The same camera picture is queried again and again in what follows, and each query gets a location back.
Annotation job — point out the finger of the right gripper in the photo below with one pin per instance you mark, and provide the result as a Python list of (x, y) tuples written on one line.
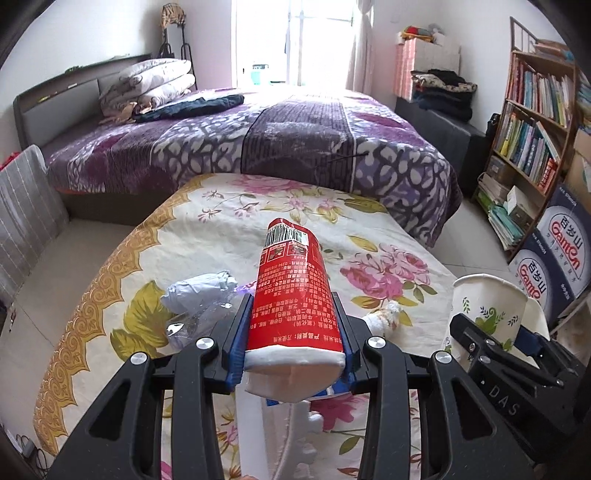
[(546, 404)]

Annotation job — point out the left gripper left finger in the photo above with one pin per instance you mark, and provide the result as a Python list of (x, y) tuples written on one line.
[(119, 436)]

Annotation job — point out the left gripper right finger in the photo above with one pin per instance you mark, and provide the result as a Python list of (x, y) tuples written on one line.
[(462, 435)]

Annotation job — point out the floral paper cup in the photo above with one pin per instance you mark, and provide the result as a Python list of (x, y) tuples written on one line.
[(499, 308)]

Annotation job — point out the floral tissue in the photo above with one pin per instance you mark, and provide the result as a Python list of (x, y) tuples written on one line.
[(384, 321)]

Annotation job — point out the crushed clear plastic bottle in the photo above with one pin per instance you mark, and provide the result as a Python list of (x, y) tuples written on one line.
[(199, 303)]

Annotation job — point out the red snack bag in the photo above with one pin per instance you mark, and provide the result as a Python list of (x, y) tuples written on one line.
[(294, 349)]

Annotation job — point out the lower Ganten water box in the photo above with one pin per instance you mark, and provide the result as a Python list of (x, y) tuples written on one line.
[(539, 275)]

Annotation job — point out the ganten water box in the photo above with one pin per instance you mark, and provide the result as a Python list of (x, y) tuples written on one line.
[(565, 227), (539, 275)]

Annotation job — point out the floral cream blanket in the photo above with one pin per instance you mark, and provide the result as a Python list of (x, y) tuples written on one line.
[(218, 222)]

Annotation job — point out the upper Ganten water box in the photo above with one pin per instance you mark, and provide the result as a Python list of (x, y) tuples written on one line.
[(565, 227)]

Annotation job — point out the brown cardboard box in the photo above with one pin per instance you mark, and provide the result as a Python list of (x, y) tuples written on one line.
[(579, 175)]

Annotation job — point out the grey striped cushion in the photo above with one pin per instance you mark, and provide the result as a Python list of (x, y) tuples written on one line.
[(32, 215)]

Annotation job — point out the wooden bookshelf with books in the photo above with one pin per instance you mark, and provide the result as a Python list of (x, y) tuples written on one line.
[(533, 136)]

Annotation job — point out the black storage bench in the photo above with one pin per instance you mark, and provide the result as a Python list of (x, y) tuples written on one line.
[(464, 146)]

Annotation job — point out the purple patterned bedspread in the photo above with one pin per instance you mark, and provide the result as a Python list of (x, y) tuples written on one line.
[(345, 141)]

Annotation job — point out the folded clothes pile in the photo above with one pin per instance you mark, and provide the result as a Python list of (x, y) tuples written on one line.
[(444, 91)]

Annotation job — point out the dark navy garment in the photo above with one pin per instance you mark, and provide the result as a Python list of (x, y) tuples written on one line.
[(190, 109)]

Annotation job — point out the dark bed headboard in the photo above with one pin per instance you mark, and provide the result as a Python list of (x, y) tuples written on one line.
[(53, 107)]

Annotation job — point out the pink storage box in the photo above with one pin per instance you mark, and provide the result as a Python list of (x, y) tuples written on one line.
[(419, 55)]

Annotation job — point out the stacked patterned pillows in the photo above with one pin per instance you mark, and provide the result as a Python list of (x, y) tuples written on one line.
[(147, 85)]

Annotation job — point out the wicker basket on stand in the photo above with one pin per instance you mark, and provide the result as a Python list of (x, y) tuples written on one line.
[(174, 43)]

